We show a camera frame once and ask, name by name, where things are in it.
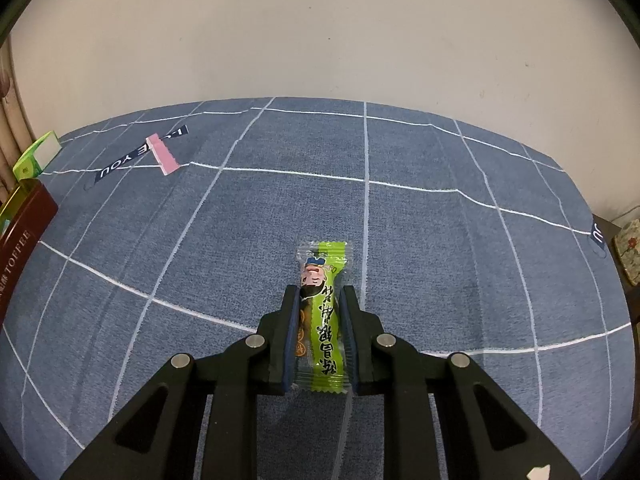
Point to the green and white carton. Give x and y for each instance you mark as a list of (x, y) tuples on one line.
[(35, 157)]

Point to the blue checked tablecloth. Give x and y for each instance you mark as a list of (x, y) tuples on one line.
[(425, 260)]

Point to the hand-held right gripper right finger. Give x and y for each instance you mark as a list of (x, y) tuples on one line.
[(350, 355)]

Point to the beige patterned curtain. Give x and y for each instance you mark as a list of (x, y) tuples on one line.
[(10, 125)]

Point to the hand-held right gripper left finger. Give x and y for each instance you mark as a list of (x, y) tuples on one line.
[(287, 355)]

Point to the dark red toffee tin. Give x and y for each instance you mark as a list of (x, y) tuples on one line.
[(25, 240)]

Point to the green cartoon candy packet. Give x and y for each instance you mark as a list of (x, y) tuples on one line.
[(325, 310)]

